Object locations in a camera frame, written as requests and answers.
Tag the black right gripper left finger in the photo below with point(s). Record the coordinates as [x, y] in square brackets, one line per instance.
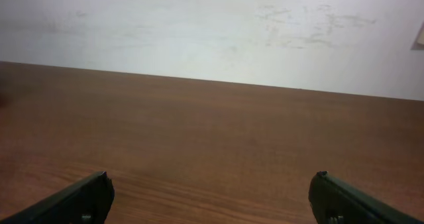
[87, 201]

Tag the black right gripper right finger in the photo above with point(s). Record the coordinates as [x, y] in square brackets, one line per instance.
[335, 202]

